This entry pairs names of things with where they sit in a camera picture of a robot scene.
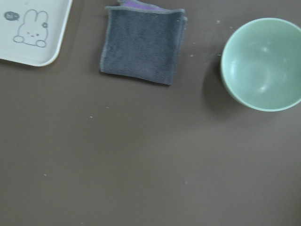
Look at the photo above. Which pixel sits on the grey folded cloth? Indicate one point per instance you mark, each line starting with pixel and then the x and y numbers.
pixel 143 41

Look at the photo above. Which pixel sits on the green ceramic bowl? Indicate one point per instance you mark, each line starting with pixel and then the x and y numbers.
pixel 261 65

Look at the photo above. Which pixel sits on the cream rectangular tray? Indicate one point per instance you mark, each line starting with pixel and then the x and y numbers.
pixel 32 31

